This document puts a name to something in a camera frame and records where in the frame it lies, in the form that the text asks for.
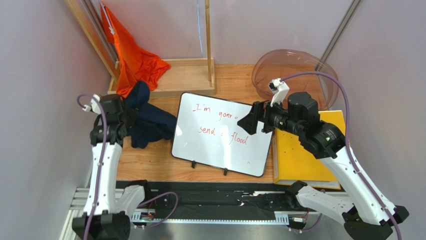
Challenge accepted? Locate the navy blue t shirt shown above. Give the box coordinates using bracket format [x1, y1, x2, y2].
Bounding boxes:
[125, 81, 177, 149]

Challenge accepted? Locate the orange t shirt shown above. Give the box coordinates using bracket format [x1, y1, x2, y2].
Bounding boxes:
[99, 4, 171, 97]

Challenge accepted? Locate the light blue wire hanger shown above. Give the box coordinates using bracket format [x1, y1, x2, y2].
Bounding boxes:
[196, 0, 204, 57]

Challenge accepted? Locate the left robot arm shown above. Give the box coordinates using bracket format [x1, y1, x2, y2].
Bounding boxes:
[72, 94, 146, 240]

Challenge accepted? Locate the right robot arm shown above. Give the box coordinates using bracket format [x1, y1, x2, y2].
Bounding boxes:
[237, 92, 409, 240]

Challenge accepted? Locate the white dry erase board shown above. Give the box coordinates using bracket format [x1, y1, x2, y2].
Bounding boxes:
[171, 92, 272, 177]

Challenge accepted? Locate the transparent plastic basin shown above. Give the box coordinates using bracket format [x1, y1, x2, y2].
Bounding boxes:
[251, 49, 340, 111]

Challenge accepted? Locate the wooden clothes rack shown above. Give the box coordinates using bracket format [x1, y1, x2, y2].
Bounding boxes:
[65, 0, 216, 98]

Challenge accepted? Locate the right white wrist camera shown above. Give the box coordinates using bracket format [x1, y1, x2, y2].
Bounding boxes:
[268, 78, 290, 107]

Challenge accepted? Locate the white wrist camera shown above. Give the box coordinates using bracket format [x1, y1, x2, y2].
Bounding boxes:
[268, 78, 290, 107]
[77, 94, 102, 115]

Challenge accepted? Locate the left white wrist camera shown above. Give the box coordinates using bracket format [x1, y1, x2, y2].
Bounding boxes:
[77, 94, 102, 115]

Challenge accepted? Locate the aluminium frame post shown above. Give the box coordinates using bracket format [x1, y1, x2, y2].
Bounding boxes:
[315, 0, 363, 71]

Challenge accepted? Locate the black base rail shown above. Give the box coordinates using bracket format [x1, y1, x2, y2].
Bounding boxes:
[68, 179, 337, 231]

